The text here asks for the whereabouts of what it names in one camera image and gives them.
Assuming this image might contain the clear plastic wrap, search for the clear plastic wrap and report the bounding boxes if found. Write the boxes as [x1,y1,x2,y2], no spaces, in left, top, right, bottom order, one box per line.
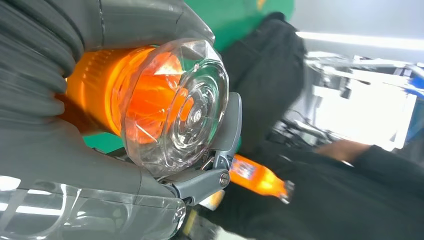
[0,175,187,240]

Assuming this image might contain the standing person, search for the standing person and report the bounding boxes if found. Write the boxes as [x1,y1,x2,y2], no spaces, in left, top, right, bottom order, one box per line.
[195,139,424,240]

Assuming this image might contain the white metal frame machine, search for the white metal frame machine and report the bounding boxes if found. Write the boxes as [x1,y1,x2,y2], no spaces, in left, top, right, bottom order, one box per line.
[281,51,424,152]

